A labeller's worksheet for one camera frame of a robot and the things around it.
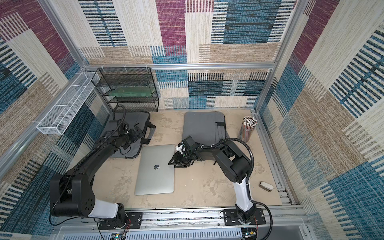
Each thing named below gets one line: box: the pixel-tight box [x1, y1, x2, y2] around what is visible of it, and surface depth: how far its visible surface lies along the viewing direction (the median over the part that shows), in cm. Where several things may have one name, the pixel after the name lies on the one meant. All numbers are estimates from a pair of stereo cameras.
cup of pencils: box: [237, 115, 258, 142], surface depth 91 cm
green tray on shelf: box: [109, 86, 156, 97], surface depth 98 cm
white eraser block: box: [259, 181, 274, 192], surface depth 82 cm
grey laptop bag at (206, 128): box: [182, 111, 229, 147], surface depth 109 cm
